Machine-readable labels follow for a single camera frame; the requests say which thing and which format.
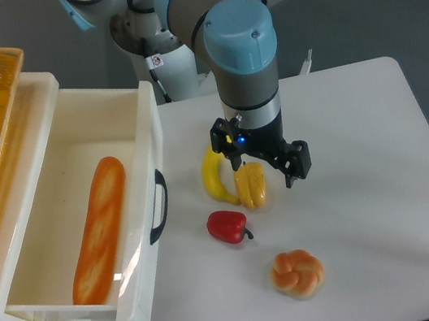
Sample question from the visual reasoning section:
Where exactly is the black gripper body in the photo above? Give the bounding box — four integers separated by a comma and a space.
227, 111, 285, 162

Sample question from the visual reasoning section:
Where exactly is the red bell pepper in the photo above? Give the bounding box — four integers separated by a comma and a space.
206, 210, 254, 245

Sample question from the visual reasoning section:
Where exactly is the round knotted bread roll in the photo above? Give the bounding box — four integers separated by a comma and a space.
270, 249, 326, 300

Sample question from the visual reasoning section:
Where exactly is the yellow banana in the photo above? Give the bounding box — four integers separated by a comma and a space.
201, 145, 241, 206

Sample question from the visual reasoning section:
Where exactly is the yellow bell pepper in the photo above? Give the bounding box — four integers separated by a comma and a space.
234, 162, 267, 209

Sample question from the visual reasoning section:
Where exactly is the white drawer cabinet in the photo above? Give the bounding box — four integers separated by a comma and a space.
0, 72, 88, 321

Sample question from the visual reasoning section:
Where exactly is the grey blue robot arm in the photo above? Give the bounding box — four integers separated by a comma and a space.
59, 0, 311, 185

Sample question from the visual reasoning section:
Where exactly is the orange baguette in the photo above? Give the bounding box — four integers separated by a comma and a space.
72, 156, 126, 306

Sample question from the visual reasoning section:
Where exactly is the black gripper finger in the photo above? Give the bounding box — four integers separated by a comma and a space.
210, 118, 242, 170
274, 140, 312, 189

